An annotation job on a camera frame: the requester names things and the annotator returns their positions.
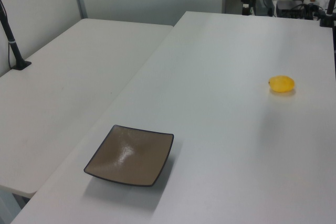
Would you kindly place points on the brown square ceramic plate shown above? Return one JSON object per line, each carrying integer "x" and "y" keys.
{"x": 130, "y": 156}

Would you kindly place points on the black camera pole with base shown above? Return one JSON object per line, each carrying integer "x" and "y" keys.
{"x": 10, "y": 41}

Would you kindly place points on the yellow potato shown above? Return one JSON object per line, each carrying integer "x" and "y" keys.
{"x": 281, "y": 84}

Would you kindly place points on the black camera stand clamp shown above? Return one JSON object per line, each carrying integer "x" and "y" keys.
{"x": 328, "y": 11}

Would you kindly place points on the black electronics box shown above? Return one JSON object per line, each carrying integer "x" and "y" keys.
{"x": 290, "y": 7}

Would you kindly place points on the white side table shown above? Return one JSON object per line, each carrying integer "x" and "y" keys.
{"x": 65, "y": 90}

